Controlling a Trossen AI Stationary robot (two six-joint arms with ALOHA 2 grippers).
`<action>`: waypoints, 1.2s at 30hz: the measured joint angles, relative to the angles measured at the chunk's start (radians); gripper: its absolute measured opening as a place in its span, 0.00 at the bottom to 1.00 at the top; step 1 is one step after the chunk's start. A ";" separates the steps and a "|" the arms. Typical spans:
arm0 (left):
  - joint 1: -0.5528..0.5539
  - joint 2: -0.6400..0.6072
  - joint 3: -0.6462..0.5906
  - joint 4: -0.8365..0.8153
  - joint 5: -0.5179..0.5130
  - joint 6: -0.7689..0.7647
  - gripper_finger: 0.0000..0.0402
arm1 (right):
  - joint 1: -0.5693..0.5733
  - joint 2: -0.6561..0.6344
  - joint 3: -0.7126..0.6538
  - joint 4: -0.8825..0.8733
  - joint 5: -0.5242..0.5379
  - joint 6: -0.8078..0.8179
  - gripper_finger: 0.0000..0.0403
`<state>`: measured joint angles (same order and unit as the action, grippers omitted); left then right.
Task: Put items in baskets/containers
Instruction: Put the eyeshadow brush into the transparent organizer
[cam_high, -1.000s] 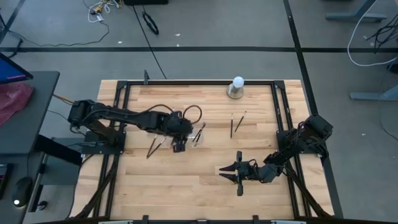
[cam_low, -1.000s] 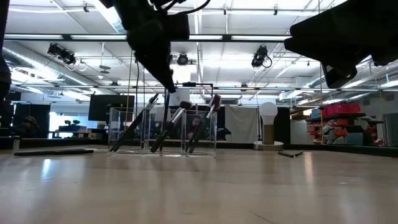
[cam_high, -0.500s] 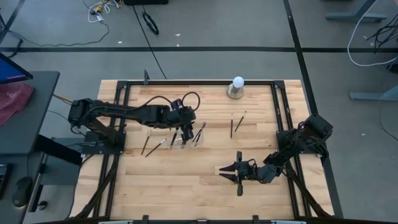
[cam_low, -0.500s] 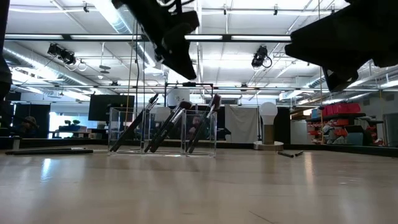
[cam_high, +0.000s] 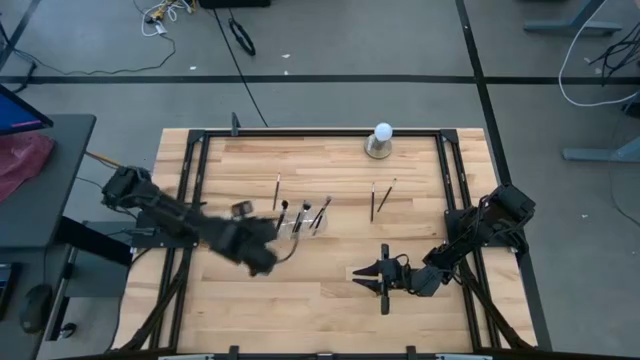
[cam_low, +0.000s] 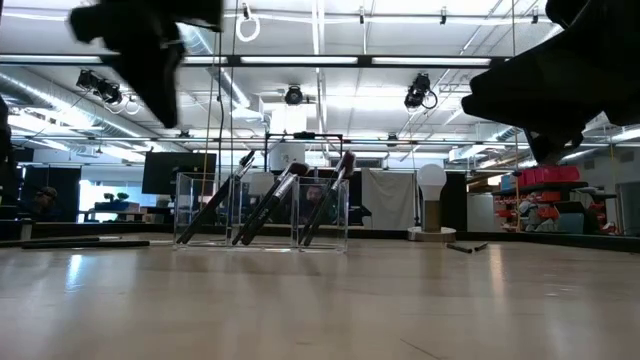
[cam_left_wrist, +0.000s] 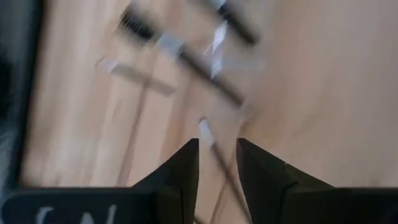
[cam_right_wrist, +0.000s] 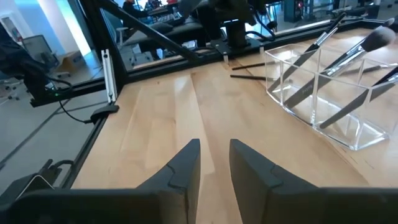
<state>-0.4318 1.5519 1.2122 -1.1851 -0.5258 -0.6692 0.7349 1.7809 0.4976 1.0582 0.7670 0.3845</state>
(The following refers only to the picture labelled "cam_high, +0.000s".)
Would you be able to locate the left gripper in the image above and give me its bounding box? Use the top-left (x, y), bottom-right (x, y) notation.
top-left (230, 200), bottom-right (284, 277)

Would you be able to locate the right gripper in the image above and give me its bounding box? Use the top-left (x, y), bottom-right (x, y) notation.
top-left (352, 243), bottom-right (397, 316)

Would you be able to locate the long black makeup brush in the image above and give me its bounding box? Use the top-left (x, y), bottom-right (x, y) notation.
top-left (276, 199), bottom-right (291, 233)

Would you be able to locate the clear acrylic three-compartment organizer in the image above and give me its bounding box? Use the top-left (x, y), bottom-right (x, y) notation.
top-left (273, 213), bottom-right (330, 240)

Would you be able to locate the thin brush white ferrule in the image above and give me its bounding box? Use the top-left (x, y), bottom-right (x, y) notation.
top-left (271, 171), bottom-right (283, 212)

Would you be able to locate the large powder brush silver ferrule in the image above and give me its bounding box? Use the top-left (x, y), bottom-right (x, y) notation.
top-left (291, 200), bottom-right (313, 235)

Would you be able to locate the fluffy brown-headed makeup brush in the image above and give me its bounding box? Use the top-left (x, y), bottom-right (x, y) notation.
top-left (308, 195), bottom-right (333, 231)

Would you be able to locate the white bulb lamp round base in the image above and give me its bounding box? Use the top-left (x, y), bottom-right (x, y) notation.
top-left (363, 121), bottom-right (395, 161)

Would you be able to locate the black floor box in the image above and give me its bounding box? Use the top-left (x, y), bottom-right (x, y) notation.
top-left (197, 0), bottom-right (273, 10)

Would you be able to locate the black computer mouse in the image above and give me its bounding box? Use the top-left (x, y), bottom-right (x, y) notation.
top-left (18, 283), bottom-right (54, 335)

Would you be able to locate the blue-grey desk leg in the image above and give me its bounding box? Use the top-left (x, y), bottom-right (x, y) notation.
top-left (561, 89), bottom-right (640, 164)
top-left (523, 0), bottom-right (625, 37)

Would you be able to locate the red crumpled cloth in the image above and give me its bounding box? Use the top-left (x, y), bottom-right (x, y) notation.
top-left (0, 131), bottom-right (57, 204)

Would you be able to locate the black desk monitor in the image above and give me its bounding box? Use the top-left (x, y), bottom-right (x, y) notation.
top-left (0, 83), bottom-right (55, 137)

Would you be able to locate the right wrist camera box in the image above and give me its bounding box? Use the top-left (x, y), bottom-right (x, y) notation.
top-left (394, 263), bottom-right (416, 294)

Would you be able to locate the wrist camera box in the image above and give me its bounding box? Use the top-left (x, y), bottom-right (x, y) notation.
top-left (394, 263), bottom-right (416, 294)
top-left (217, 227), bottom-right (241, 254)

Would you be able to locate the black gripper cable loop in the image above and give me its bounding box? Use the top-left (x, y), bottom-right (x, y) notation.
top-left (276, 233), bottom-right (302, 264)

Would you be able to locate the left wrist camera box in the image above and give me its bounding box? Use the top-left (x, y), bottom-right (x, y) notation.
top-left (217, 227), bottom-right (241, 254)

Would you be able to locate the black aluminium table frame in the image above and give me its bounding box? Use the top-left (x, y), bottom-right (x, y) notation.
top-left (112, 127), bottom-right (540, 360)

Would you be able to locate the long black floor cable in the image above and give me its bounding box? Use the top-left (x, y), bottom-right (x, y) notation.
top-left (213, 7), bottom-right (270, 129)

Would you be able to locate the black strap loop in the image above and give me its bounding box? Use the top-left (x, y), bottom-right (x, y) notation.
top-left (227, 17), bottom-right (258, 58)

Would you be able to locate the yellow arm cable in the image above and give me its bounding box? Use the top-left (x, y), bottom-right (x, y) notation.
top-left (84, 149), bottom-right (122, 170)

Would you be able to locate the thin black floor cable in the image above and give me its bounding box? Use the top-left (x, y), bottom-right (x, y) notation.
top-left (12, 30), bottom-right (178, 77)

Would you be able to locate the white cable bundle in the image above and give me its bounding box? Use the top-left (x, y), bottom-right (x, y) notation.
top-left (139, 0), bottom-right (197, 39)

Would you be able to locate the white floor cable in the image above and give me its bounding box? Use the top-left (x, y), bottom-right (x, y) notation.
top-left (557, 0), bottom-right (640, 109)

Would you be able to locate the black cable bundle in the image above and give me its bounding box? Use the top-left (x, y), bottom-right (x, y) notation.
top-left (588, 29), bottom-right (640, 86)

